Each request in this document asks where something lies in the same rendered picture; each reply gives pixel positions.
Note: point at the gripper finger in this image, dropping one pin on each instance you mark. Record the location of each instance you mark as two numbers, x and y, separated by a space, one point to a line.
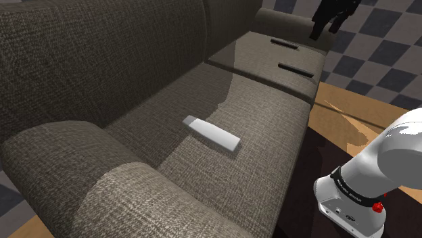
317 30
337 24

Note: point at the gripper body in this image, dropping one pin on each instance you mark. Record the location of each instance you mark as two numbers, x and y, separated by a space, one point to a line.
336 8

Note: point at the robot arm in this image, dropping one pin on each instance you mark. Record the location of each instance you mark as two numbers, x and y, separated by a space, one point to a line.
362 178

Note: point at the black remote control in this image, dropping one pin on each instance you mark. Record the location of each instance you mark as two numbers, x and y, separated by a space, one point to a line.
295 70
284 43

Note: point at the white remote control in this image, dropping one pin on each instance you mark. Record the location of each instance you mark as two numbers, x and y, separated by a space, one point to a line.
214 133

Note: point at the brown fabric sofa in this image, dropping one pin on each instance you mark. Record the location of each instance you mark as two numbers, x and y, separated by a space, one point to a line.
99 66

